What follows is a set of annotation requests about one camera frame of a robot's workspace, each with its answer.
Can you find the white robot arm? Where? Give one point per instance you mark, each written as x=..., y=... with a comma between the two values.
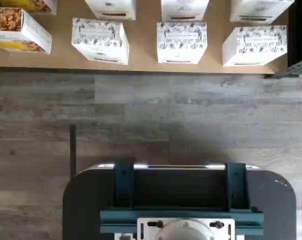
x=185, y=231

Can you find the brown lower shelf board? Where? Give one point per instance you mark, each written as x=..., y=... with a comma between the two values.
x=143, y=45

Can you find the white floral print box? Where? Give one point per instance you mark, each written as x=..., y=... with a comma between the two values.
x=261, y=10
x=185, y=8
x=256, y=47
x=110, y=7
x=182, y=42
x=100, y=37

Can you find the yellow banana nut cereal box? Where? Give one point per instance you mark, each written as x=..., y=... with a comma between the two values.
x=28, y=32

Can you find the black bin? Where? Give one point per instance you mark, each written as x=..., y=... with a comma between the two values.
x=179, y=187

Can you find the thin black rod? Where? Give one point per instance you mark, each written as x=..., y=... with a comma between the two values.
x=73, y=150

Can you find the black rounded cart platform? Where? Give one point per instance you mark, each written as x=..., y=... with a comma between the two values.
x=85, y=200

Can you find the white mounting plate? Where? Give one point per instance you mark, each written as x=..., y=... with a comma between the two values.
x=147, y=228

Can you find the teal upright bracket bar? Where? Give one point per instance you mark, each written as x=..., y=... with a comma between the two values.
x=123, y=185
x=237, y=185

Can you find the teal cross rail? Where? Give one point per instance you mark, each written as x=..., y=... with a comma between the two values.
x=118, y=218

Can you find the black metal shelf frame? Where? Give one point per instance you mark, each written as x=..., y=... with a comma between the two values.
x=299, y=37

